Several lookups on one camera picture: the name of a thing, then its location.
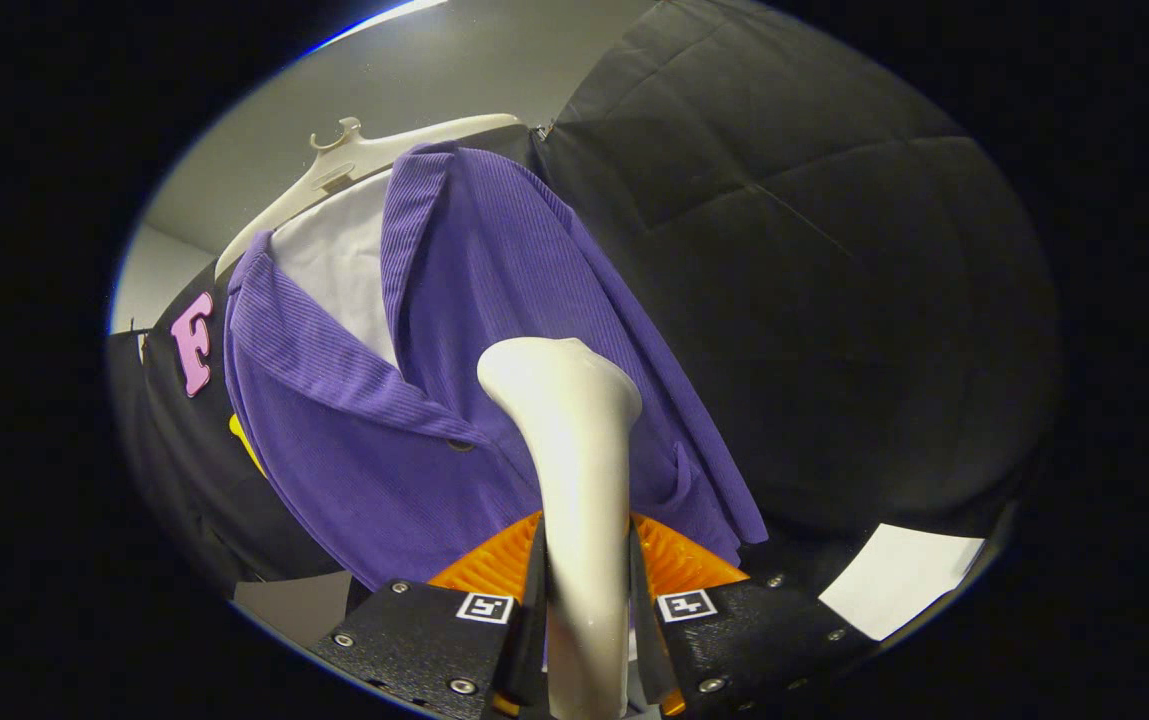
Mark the white garment steamer head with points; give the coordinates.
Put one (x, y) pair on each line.
(574, 450)

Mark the white fabric ironing form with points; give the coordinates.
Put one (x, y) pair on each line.
(344, 260)

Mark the grey drawer cabinet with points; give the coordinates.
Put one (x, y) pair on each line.
(299, 605)

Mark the white plastic hanger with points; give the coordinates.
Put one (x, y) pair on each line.
(354, 165)

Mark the black backdrop cloth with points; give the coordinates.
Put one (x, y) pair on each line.
(834, 300)

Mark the white flat board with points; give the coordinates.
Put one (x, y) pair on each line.
(899, 580)

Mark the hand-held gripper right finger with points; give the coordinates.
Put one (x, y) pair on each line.
(754, 640)

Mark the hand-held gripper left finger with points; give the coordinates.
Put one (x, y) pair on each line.
(414, 640)

